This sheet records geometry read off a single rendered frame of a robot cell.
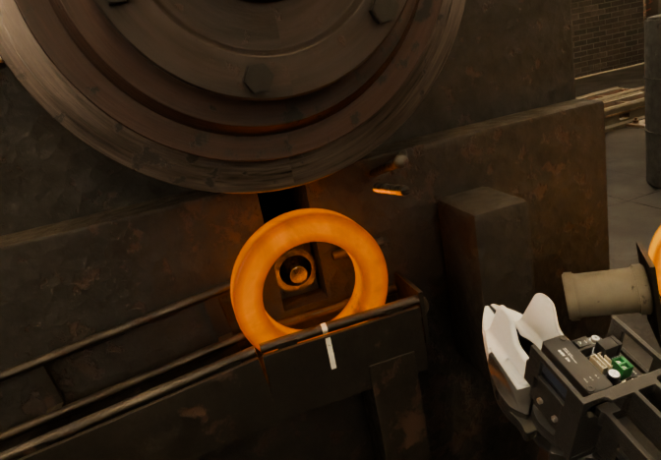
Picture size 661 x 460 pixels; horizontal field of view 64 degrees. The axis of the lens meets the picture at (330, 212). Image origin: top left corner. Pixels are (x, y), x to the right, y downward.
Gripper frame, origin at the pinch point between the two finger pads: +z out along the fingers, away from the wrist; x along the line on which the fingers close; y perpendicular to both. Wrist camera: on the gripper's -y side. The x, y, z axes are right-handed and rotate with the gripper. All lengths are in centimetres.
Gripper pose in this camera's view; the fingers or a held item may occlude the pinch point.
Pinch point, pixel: (496, 322)
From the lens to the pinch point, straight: 51.2
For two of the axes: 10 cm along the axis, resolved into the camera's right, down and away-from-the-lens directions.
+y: -0.9, -8.4, -5.4
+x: -9.5, 2.4, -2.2
